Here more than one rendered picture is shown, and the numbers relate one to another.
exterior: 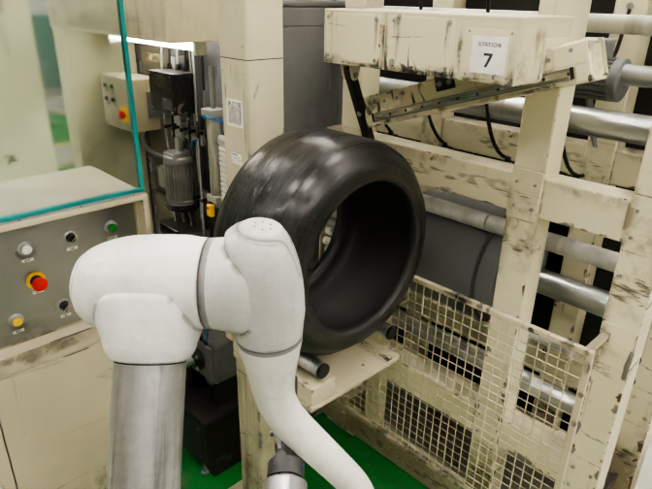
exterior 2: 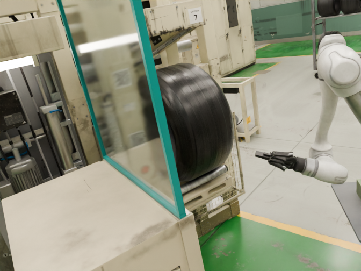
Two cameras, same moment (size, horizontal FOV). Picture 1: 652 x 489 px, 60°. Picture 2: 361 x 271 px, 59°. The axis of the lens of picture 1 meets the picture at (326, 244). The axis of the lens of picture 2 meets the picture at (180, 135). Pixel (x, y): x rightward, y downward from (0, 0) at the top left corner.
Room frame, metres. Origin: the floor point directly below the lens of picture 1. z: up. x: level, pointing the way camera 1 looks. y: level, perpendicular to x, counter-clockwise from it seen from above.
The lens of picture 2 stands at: (1.04, 1.56, 1.72)
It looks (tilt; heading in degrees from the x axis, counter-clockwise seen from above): 20 degrees down; 285
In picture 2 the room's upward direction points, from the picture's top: 11 degrees counter-clockwise
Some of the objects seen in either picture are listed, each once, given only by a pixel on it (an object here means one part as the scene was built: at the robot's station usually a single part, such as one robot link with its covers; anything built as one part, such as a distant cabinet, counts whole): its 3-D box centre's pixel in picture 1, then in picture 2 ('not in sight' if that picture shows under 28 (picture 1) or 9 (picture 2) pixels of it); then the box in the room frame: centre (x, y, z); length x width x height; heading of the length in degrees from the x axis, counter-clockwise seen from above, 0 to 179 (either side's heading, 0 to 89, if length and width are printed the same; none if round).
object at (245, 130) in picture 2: not in sight; (232, 108); (1.40, -2.66, 0.40); 0.60 x 0.35 x 0.80; 152
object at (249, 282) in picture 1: (256, 280); (332, 56); (0.72, 0.10, 1.44); 0.14 x 0.13 x 0.18; 87
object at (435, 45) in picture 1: (436, 42); (149, 22); (1.59, -0.28, 1.71); 0.61 x 0.25 x 0.15; 44
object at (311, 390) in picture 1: (280, 362); (201, 191); (1.38, 0.12, 0.84); 0.36 x 0.09 x 0.06; 44
